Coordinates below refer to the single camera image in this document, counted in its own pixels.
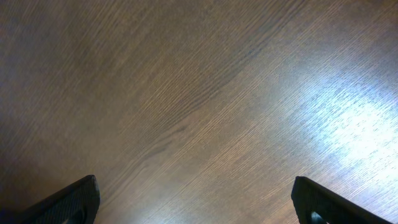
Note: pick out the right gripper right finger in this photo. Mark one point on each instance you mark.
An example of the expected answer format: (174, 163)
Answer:
(314, 203)

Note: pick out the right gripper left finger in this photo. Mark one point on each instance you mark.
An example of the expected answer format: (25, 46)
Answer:
(77, 203)

